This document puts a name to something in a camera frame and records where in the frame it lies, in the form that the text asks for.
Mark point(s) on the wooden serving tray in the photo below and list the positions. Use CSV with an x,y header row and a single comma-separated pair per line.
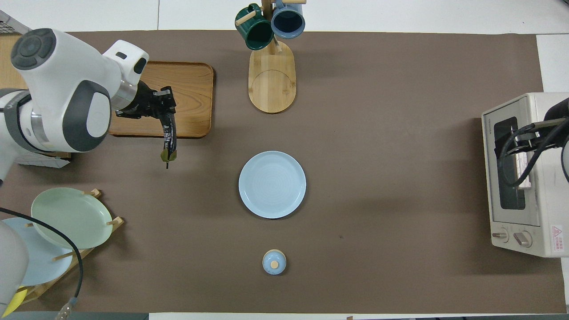
x,y
191,98

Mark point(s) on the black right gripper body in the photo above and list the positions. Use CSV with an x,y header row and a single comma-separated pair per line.
x,y
553,129

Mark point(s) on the glass oven door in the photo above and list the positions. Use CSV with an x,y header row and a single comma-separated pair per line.
x,y
489,178

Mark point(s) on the pale green plate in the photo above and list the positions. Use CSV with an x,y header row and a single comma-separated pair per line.
x,y
71,218

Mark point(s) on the dark green mug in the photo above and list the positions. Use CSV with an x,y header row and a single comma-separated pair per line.
x,y
255,33

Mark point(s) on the blue mug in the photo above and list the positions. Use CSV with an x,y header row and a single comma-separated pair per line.
x,y
288,22

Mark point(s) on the beige toaster oven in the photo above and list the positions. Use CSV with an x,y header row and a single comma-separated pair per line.
x,y
551,209

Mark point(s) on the dark purple eggplant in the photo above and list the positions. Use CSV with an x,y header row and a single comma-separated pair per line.
x,y
169,133

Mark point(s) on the brown table mat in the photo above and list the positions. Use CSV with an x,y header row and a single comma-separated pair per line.
x,y
355,178

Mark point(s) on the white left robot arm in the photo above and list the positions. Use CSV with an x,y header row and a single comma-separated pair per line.
x,y
58,89

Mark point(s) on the light blue round plate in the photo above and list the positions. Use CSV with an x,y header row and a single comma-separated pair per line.
x,y
272,184

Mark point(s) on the silver oven knob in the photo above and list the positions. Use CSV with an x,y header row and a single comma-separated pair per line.
x,y
501,235
522,239

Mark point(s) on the marble patterned cloth strip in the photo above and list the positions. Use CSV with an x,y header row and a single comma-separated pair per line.
x,y
13,23

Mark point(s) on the wooden plate rack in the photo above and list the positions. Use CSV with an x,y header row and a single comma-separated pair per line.
x,y
116,221

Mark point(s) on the pale blue plate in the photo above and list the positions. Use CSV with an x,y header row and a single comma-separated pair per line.
x,y
44,266

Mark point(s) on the wooden mug tree stand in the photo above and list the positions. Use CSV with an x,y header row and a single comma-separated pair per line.
x,y
271,84

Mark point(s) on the yellow plate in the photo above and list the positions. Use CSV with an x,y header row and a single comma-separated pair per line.
x,y
15,303

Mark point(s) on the wooden stepped shelf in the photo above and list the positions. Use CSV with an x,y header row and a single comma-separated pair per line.
x,y
9,62

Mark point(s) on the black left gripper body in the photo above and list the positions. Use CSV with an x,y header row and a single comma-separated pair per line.
x,y
140,102

